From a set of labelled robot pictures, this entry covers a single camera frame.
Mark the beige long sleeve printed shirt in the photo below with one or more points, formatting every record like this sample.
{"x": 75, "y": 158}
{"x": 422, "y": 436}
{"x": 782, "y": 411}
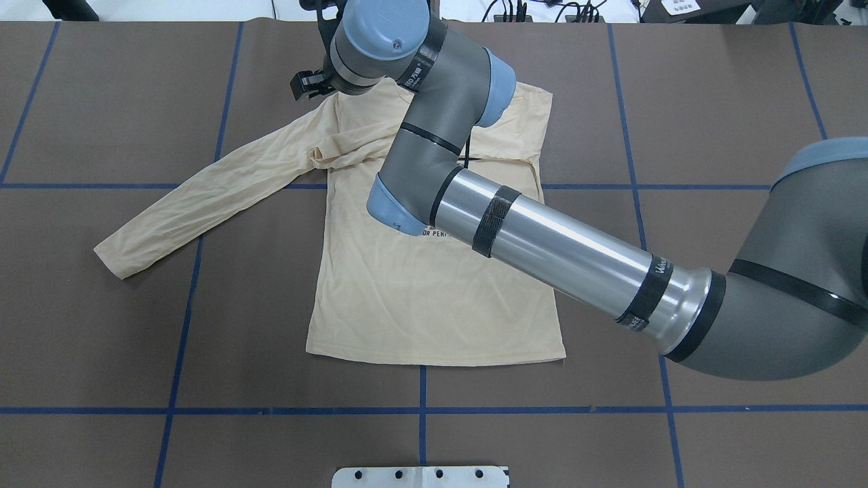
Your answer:
{"x": 382, "y": 296}

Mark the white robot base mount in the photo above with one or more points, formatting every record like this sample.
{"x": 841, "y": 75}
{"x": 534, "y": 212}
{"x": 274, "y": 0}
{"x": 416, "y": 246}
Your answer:
{"x": 422, "y": 476}

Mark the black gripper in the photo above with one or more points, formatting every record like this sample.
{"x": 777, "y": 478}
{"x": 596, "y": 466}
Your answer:
{"x": 306, "y": 85}

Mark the black device with label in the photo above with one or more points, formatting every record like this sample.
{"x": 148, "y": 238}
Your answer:
{"x": 728, "y": 12}

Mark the black object at corner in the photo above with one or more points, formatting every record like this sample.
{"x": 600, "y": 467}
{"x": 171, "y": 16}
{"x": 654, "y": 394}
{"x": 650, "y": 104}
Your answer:
{"x": 71, "y": 10}

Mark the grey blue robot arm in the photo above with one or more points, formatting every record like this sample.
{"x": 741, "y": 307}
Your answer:
{"x": 792, "y": 303}

